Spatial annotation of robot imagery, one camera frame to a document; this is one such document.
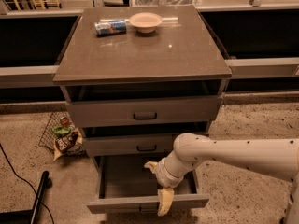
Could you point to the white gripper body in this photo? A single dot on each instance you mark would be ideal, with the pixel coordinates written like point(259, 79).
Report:
point(163, 176)

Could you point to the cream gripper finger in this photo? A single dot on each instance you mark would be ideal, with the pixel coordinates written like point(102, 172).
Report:
point(152, 165)
point(165, 196)

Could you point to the grey bottom drawer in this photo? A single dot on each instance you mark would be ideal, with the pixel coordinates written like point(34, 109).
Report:
point(125, 185)

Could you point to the grey drawer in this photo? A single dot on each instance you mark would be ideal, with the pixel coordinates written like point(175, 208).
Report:
point(144, 103)
point(125, 185)
point(120, 140)

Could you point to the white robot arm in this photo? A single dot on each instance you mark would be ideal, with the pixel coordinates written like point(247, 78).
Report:
point(278, 158)

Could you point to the grey middle drawer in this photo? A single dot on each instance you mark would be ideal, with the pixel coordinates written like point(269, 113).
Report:
point(120, 140)

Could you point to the grey top drawer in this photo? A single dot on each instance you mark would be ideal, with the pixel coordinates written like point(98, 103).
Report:
point(144, 103)

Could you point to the grey drawer cabinet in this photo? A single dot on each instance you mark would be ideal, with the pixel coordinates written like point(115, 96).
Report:
point(180, 49)

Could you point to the brown snack bag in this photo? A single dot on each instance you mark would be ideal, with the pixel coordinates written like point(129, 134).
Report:
point(66, 145)

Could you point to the small red can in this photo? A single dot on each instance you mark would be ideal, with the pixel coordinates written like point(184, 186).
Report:
point(64, 121)

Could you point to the green snack item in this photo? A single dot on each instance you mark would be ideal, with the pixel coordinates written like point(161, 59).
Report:
point(60, 131)

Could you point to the white bowl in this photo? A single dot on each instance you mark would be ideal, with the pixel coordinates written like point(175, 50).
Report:
point(145, 22)

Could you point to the blue drink can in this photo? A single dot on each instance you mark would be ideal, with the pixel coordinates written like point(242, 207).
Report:
point(110, 27)

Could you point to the black wire basket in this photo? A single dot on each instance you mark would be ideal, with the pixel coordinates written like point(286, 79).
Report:
point(47, 139)

